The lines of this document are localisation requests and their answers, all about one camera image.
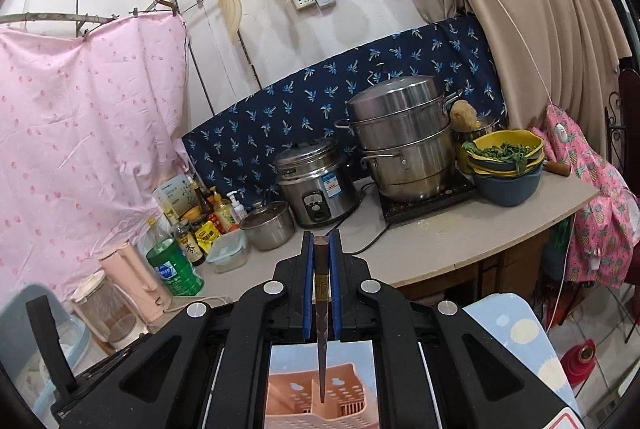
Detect brown chopstick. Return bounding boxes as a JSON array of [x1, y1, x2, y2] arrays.
[[314, 236, 330, 403]]

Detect small steel lidded pot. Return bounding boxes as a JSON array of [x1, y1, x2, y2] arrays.
[[240, 200, 295, 251]]

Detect silver rice cooker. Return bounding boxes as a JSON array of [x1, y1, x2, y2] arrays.
[[273, 138, 358, 229]]

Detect white dish rack bin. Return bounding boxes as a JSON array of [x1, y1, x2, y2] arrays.
[[1, 284, 92, 428]]

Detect clear food container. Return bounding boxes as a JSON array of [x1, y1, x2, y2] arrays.
[[206, 230, 248, 274]]

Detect glass blender jar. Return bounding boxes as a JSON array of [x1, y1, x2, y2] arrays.
[[70, 270, 140, 350]]

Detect yellow seasoning packet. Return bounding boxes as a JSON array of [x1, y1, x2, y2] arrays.
[[194, 221, 220, 255]]

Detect navy floral cloth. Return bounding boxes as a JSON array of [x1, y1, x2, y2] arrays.
[[183, 12, 506, 206]]

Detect soy sauce bottle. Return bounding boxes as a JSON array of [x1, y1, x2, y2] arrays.
[[174, 222, 206, 267]]

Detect stacked steel steamer pot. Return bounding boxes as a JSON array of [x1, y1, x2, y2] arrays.
[[334, 76, 462, 202]]

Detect black induction cooker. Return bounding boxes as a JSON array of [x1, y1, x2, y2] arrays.
[[378, 172, 476, 225]]

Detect pink electric kettle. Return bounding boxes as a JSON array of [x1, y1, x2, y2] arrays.
[[99, 241, 172, 324]]

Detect green dish soap bottle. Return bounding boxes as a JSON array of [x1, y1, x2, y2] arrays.
[[145, 218, 204, 297]]

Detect white paper box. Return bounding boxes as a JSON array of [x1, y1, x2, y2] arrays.
[[152, 174, 196, 225]]

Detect pink perforated utensil holder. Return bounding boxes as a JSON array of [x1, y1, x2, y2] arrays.
[[264, 363, 380, 429]]

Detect blue and yellow stacked basins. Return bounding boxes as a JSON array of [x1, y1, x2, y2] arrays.
[[462, 130, 544, 207]]

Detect light blue planet tablecloth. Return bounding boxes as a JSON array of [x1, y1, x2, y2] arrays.
[[463, 293, 579, 414]]

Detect pink dotted curtain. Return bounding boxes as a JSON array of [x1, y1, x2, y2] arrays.
[[0, 13, 188, 299]]

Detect pink pineapple apron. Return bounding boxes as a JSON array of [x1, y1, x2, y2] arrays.
[[532, 104, 639, 288]]

